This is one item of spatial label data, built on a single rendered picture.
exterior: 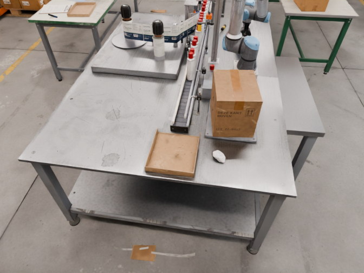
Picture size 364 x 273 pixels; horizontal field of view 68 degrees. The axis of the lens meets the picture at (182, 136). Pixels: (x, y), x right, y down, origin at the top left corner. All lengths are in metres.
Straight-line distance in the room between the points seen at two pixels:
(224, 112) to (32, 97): 2.70
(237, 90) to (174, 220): 1.01
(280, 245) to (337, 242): 0.43
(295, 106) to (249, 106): 0.57
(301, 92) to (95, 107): 1.45
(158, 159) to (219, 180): 0.35
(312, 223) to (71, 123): 1.93
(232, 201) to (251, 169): 0.63
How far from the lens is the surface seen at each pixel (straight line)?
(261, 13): 2.17
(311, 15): 3.64
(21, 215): 2.60
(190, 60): 1.90
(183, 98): 1.82
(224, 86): 1.53
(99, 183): 2.24
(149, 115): 1.78
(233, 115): 1.50
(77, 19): 3.31
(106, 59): 2.31
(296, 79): 2.27
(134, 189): 2.15
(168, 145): 1.57
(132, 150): 1.57
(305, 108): 2.00
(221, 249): 2.17
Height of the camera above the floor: 2.00
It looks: 46 degrees down
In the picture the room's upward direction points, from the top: straight up
